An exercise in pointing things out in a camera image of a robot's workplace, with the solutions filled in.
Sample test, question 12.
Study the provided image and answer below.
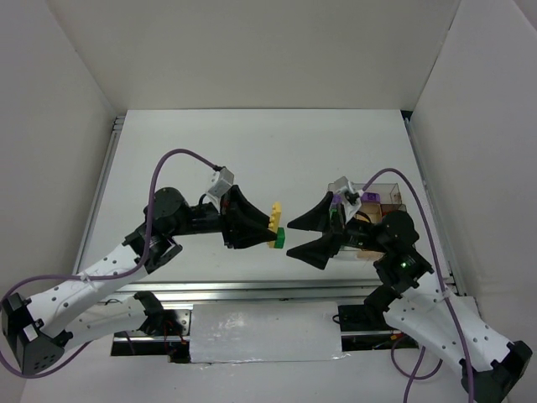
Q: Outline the left side rail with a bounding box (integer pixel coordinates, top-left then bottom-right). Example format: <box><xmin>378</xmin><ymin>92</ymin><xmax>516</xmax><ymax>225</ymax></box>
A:
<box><xmin>72</xmin><ymin>115</ymin><xmax>126</xmax><ymax>275</ymax></box>

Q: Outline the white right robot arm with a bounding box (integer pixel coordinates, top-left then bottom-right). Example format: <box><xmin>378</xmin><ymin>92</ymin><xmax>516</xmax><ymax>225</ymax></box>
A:
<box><xmin>287</xmin><ymin>192</ymin><xmax>533</xmax><ymax>402</ymax></box>

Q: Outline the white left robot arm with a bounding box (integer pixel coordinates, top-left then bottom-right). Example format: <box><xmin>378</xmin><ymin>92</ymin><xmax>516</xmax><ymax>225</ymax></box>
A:
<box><xmin>1</xmin><ymin>186</ymin><xmax>280</xmax><ymax>379</ymax></box>

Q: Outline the long yellow lego brick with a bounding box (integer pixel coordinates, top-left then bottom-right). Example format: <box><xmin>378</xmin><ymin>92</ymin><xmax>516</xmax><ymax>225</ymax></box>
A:
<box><xmin>268</xmin><ymin>201</ymin><xmax>282</xmax><ymax>234</ymax></box>

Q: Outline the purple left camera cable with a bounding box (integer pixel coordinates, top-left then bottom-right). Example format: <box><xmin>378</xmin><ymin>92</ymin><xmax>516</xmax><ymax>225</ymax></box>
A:
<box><xmin>0</xmin><ymin>148</ymin><xmax>222</xmax><ymax>375</ymax></box>

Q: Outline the clear plastic bin rear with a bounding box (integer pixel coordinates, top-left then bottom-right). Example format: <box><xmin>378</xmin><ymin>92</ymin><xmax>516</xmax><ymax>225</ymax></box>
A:
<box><xmin>327</xmin><ymin>179</ymin><xmax>405</xmax><ymax>220</ymax></box>

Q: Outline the clear plastic bin front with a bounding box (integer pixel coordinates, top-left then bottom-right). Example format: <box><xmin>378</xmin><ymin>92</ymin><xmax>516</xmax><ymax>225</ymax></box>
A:
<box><xmin>333</xmin><ymin>246</ymin><xmax>382</xmax><ymax>261</ymax></box>

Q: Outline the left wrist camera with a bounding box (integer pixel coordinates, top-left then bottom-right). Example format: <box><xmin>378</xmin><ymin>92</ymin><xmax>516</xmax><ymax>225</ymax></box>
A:
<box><xmin>205</xmin><ymin>167</ymin><xmax>234</xmax><ymax>210</ymax></box>

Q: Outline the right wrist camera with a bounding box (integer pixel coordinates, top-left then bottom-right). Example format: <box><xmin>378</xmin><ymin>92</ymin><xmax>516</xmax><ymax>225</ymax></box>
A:
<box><xmin>332</xmin><ymin>176</ymin><xmax>363</xmax><ymax>222</ymax></box>

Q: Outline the clear plastic bin middle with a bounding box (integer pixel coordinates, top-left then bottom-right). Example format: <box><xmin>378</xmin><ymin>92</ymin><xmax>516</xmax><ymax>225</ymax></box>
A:
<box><xmin>357</xmin><ymin>202</ymin><xmax>382</xmax><ymax>260</ymax></box>

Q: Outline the aluminium table edge rail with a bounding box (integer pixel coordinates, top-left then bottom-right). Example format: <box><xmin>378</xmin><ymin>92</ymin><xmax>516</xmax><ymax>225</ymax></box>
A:
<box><xmin>102</xmin><ymin>279</ymin><xmax>380</xmax><ymax>304</ymax></box>

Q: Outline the right arm base joint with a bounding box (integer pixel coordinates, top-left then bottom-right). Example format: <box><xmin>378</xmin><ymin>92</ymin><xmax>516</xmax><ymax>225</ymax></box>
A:
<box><xmin>331</xmin><ymin>305</ymin><xmax>404</xmax><ymax>337</ymax></box>

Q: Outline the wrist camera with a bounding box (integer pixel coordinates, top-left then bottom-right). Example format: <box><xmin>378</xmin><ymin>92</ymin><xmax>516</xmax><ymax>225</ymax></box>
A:
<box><xmin>332</xmin><ymin>176</ymin><xmax>363</xmax><ymax>222</ymax></box>
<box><xmin>205</xmin><ymin>167</ymin><xmax>234</xmax><ymax>210</ymax></box>

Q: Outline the left arm base joint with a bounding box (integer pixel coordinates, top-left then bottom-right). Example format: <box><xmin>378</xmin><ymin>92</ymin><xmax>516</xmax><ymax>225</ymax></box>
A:
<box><xmin>83</xmin><ymin>291</ymin><xmax>190</xmax><ymax>341</ymax></box>

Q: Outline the clear plastic bin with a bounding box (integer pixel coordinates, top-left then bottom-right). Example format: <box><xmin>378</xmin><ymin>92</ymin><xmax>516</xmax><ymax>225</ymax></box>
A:
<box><xmin>327</xmin><ymin>179</ymin><xmax>405</xmax><ymax>220</ymax></box>
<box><xmin>333</xmin><ymin>246</ymin><xmax>382</xmax><ymax>261</ymax></box>
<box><xmin>357</xmin><ymin>202</ymin><xmax>382</xmax><ymax>260</ymax></box>

